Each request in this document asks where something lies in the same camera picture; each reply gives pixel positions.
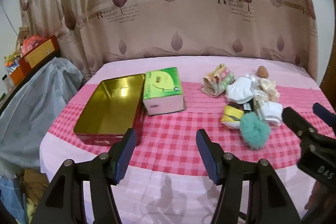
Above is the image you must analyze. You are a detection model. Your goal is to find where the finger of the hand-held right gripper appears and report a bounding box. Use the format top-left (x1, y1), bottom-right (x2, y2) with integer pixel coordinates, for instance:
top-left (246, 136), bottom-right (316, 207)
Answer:
top-left (282, 107), bottom-right (327, 147)
top-left (312, 103), bottom-right (336, 127)

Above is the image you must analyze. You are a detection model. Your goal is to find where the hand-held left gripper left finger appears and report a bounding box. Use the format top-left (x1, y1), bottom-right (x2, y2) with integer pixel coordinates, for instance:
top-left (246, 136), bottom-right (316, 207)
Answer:
top-left (31, 128), bottom-right (137, 224)

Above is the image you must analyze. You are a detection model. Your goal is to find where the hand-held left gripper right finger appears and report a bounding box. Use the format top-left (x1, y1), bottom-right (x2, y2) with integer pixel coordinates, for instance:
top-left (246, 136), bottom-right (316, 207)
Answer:
top-left (196, 129), bottom-right (305, 224)

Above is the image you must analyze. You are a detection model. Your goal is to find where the red tin box gold inside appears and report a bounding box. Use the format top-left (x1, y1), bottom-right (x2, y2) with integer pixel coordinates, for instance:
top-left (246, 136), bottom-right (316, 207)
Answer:
top-left (73, 73), bottom-right (146, 147)

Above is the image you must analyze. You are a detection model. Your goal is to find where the person's right hand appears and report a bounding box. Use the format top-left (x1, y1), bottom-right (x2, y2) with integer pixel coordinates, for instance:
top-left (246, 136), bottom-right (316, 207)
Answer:
top-left (304, 182), bottom-right (336, 224)

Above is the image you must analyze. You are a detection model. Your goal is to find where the white folded sock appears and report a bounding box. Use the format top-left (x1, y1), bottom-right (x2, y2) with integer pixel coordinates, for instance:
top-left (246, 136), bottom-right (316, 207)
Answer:
top-left (259, 101), bottom-right (283, 130)

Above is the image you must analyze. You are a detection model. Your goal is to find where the wooden door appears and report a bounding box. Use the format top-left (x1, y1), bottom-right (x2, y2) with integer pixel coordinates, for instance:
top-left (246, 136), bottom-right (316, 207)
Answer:
top-left (316, 51), bottom-right (336, 109)

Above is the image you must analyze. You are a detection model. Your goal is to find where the cream fabric scrunchie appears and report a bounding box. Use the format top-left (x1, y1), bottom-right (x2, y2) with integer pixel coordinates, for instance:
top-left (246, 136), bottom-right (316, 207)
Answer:
top-left (259, 78), bottom-right (281, 102)

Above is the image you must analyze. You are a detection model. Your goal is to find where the teal fluffy scrunchie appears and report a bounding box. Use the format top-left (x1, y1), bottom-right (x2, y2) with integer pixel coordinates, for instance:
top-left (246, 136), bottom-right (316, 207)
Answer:
top-left (239, 112), bottom-right (271, 151)

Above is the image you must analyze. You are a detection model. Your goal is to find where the pink checked tablecloth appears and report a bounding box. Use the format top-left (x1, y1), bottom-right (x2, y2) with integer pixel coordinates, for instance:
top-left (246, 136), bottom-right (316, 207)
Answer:
top-left (39, 55), bottom-right (336, 224)

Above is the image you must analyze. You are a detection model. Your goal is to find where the yellow black striped sock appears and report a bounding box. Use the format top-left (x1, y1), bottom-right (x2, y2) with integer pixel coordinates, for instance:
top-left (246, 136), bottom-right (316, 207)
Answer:
top-left (223, 103), bottom-right (246, 128)

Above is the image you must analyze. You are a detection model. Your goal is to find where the black packet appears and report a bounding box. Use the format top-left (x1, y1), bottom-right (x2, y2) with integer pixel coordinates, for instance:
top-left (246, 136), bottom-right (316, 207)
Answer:
top-left (243, 98), bottom-right (255, 112)

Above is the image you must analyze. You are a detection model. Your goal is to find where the brown egg-shaped makeup sponge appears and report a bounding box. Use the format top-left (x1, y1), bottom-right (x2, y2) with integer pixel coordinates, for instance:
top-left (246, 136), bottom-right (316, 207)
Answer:
top-left (257, 65), bottom-right (269, 78)

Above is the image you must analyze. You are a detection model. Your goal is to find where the colourful rolled towel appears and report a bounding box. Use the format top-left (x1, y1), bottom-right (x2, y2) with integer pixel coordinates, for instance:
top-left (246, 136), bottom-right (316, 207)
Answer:
top-left (202, 64), bottom-right (235, 98)

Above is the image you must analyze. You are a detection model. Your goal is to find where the green tissue box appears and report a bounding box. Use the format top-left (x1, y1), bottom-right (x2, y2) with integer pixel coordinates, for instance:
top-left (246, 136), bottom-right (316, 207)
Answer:
top-left (142, 67), bottom-right (185, 116)

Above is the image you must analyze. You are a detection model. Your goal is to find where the yellow cloth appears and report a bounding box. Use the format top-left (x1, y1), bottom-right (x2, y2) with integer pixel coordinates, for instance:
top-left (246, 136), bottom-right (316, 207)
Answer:
top-left (22, 169), bottom-right (50, 214)

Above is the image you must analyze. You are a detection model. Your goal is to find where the grey plastic bag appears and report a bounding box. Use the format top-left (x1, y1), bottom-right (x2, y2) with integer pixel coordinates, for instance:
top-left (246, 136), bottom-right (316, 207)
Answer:
top-left (0, 57), bottom-right (84, 174)

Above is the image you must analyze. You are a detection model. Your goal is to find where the blue checked cloth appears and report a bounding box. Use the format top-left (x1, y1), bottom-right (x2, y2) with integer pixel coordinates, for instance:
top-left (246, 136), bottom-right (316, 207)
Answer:
top-left (0, 177), bottom-right (27, 224)

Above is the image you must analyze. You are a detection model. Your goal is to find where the beige leaf print curtain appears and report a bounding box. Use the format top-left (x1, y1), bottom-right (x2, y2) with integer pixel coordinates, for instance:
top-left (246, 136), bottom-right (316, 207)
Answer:
top-left (18, 0), bottom-right (318, 83)

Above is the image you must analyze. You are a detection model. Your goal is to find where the red cardboard box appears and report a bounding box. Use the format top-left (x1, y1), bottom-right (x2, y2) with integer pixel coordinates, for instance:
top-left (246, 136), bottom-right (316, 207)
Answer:
top-left (20, 35), bottom-right (59, 69)

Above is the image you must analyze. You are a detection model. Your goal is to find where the orange box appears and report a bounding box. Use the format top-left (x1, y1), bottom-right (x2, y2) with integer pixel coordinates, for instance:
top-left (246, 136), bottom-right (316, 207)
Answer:
top-left (9, 65), bottom-right (27, 85)

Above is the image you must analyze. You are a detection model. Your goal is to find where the orange plastic bag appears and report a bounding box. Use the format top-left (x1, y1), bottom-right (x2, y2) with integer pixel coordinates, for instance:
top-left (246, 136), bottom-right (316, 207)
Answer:
top-left (21, 35), bottom-right (46, 54)

